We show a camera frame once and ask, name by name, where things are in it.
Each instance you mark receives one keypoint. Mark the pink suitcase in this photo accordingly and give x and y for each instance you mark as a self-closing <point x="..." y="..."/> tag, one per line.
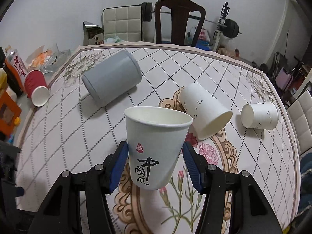
<point x="283" y="79"/>

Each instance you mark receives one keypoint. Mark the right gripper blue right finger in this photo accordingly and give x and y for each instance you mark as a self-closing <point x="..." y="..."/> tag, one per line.
<point x="194" y="166"/>

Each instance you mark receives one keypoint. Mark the red ribbed paper cup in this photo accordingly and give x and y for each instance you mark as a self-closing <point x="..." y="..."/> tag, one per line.
<point x="36" y="88"/>

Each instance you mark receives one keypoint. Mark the white barbell rack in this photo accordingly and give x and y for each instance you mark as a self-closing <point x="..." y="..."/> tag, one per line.
<point x="224" y="26"/>

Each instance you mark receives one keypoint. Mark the dark wooden chair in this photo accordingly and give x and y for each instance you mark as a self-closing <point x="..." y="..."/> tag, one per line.
<point x="180" y="10"/>

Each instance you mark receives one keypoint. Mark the white paper cup right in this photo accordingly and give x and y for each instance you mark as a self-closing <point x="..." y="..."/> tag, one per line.
<point x="260" y="116"/>

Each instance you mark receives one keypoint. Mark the dark gift bag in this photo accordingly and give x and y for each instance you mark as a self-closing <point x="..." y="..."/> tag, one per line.
<point x="93" y="34"/>

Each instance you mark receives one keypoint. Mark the white paper cup centre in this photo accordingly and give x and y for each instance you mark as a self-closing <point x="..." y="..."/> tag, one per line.
<point x="208" y="113"/>

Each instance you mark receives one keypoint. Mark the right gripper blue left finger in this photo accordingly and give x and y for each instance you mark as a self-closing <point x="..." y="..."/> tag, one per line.
<point x="116" y="165"/>

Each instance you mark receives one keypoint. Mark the orange snack bag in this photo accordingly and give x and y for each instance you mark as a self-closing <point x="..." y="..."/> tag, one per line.
<point x="43" y="59"/>

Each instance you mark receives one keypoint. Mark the white padded chair right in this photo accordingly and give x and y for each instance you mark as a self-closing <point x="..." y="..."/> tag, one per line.
<point x="300" y="117"/>

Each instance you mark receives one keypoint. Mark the floral diamond pattern tablecloth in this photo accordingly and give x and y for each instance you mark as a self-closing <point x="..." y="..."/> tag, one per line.
<point x="251" y="176"/>

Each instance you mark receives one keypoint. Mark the white paper cup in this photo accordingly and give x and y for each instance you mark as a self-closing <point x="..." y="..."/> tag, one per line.
<point x="208" y="113"/>
<point x="260" y="116"/>

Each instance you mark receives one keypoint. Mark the red white plastic bag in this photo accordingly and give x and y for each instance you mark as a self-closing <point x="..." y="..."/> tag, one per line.
<point x="204" y="35"/>

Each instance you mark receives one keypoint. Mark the white cup with black calligraphy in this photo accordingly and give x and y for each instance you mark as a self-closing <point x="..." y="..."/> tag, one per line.
<point x="155" y="136"/>

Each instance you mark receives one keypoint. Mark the orange gift box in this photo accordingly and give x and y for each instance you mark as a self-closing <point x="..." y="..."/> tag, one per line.
<point x="10" y="111"/>

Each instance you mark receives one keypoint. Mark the grey plastic cup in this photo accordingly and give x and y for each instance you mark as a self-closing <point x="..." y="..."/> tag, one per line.
<point x="112" y="77"/>

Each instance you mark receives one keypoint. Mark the white padded chair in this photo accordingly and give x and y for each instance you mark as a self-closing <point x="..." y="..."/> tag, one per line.
<point x="300" y="117"/>
<point x="124" y="22"/>

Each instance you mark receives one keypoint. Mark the blue crumpled cloth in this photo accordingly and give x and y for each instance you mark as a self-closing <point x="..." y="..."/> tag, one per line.
<point x="305" y="185"/>

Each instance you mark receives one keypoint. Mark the white padded chair back left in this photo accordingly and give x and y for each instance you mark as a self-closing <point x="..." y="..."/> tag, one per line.
<point x="124" y="22"/>

